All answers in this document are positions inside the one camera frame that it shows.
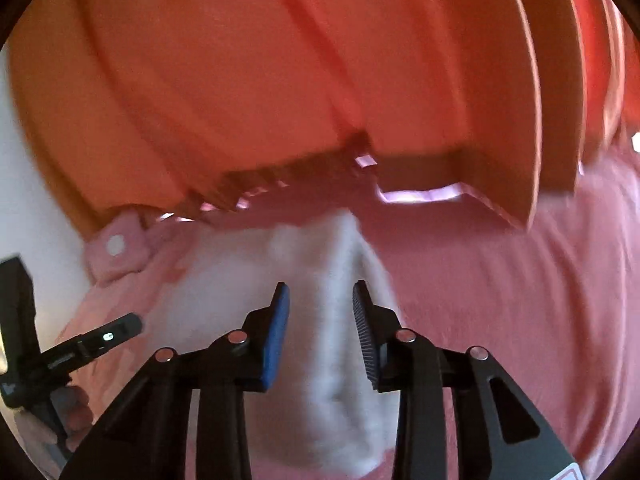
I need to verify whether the pink fleece bed blanket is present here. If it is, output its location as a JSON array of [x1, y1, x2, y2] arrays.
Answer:
[[62, 148, 639, 479]]

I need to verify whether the orange red curtain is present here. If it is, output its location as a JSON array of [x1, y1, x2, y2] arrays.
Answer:
[[9, 0, 639, 233]]

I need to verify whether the left hand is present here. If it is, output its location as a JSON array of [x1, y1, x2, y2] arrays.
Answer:
[[14, 385, 93, 452]]

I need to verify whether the white sweater with black hearts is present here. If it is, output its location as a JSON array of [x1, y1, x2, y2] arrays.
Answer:
[[140, 210, 398, 479]]

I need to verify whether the pink pillow with white dot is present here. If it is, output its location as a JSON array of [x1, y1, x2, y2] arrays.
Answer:
[[85, 211, 152, 284]]

